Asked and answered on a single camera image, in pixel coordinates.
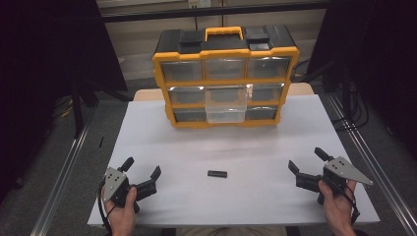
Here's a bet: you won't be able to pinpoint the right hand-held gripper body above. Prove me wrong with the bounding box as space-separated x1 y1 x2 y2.
295 155 375 207

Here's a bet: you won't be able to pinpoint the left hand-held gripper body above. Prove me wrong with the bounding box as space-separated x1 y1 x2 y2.
103 166 158 214

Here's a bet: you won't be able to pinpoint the person's left hand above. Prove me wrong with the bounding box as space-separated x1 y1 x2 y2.
101 186 139 232

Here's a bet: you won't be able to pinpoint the person's right hand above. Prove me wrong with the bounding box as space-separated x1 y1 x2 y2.
318 179 358 231

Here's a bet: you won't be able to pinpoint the small black rectangular stick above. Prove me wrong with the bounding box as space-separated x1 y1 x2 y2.
207 169 228 179

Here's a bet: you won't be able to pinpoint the white table cover sheet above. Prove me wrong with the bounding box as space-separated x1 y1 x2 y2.
87 93 382 228

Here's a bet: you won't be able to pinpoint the black metal stand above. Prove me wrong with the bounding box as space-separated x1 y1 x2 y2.
71 80 100 140

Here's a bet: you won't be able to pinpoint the clear plastic drawer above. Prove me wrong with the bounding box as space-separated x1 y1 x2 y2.
205 86 249 125

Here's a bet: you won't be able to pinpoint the dark curtain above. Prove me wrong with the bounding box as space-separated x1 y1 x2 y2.
307 0 417 160
0 0 128 206

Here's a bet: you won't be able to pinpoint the yellow and black organizer case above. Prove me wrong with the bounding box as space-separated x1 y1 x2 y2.
151 25 301 130

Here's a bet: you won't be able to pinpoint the black horizontal bar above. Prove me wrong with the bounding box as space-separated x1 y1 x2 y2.
101 0 332 24

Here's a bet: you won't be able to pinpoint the aluminium frame rail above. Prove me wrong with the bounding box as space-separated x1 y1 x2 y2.
327 92 417 234
30 112 94 236

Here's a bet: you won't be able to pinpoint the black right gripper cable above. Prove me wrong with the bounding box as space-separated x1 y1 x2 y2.
328 178 361 226

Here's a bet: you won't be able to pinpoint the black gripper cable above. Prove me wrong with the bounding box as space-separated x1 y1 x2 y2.
328 178 361 226
96 183 116 236

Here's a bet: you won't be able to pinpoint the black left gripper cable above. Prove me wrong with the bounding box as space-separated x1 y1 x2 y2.
96 183 116 236

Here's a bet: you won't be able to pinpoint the black floor cables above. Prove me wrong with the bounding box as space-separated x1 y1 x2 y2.
329 80 371 133

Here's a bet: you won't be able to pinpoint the yellow floor cable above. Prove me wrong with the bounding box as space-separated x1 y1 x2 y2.
59 97 75 118

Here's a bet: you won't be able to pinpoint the white wall outlet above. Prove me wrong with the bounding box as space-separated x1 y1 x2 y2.
188 0 212 10

